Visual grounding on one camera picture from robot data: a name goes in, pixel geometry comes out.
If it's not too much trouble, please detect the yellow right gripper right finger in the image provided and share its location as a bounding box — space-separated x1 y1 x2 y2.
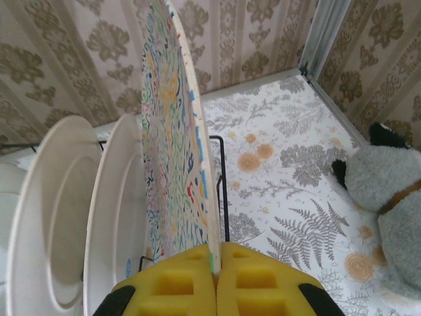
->
217 242 339 316

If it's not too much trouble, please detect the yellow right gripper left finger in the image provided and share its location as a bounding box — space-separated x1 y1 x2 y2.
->
94 243 218 316

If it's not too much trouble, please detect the plate with pink red pattern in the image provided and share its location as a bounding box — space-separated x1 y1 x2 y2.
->
82 113 147 316

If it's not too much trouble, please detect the green striped plate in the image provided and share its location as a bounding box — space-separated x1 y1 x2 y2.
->
6 115 103 316

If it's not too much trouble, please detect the colourful scribble pattern plate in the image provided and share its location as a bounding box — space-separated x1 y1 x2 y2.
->
140 0 220 276

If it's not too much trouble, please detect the grey plush toy animal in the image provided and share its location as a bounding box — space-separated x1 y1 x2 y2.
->
330 121 421 307

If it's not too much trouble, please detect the black wire dish rack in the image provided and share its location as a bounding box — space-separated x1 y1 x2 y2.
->
0 134 231 276

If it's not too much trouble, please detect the aluminium table edge rail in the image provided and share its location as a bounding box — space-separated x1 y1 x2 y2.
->
307 74 368 147

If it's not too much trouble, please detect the aluminium frame post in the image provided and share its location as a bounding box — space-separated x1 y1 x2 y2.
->
301 0 332 83

